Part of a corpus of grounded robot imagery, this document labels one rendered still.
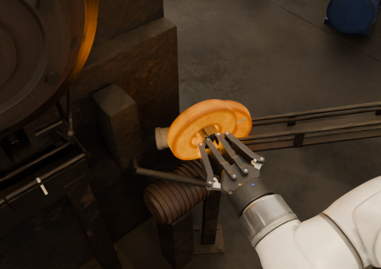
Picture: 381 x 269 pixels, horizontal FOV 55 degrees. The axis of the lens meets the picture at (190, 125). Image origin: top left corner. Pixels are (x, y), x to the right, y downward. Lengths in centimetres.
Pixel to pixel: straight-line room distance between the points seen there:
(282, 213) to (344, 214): 9
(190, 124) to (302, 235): 28
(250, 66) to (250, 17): 53
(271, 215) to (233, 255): 92
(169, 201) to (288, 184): 82
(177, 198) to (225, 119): 36
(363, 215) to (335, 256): 7
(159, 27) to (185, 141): 36
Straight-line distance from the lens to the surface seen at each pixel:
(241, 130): 95
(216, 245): 153
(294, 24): 267
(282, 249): 60
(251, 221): 63
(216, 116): 73
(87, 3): 69
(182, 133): 71
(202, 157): 70
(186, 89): 207
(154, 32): 97
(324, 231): 61
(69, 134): 70
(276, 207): 63
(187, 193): 105
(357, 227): 61
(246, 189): 65
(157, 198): 103
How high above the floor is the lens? 142
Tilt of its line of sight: 49 degrees down
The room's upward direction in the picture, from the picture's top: straight up
